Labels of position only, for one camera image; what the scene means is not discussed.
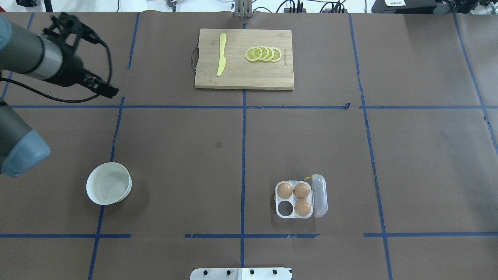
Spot brown egg in box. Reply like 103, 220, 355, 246
294, 200, 312, 217
293, 182, 311, 199

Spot yellow plastic knife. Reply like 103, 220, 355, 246
217, 33, 227, 77

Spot brown egg carried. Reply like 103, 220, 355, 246
276, 182, 293, 199

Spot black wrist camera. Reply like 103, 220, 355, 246
42, 12, 107, 50

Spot wooden cutting board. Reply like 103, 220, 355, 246
195, 28, 294, 91

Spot clear plastic egg box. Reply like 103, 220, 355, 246
274, 174, 328, 219

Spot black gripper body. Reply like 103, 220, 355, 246
49, 45, 86, 87

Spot aluminium frame post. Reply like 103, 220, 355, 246
234, 0, 254, 18

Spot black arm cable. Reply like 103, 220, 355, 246
0, 41, 113, 104

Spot black computer box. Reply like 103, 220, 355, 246
372, 0, 463, 14

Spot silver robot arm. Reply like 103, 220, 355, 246
0, 12, 119, 178

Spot white paper bowl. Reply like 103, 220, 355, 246
86, 162, 132, 206

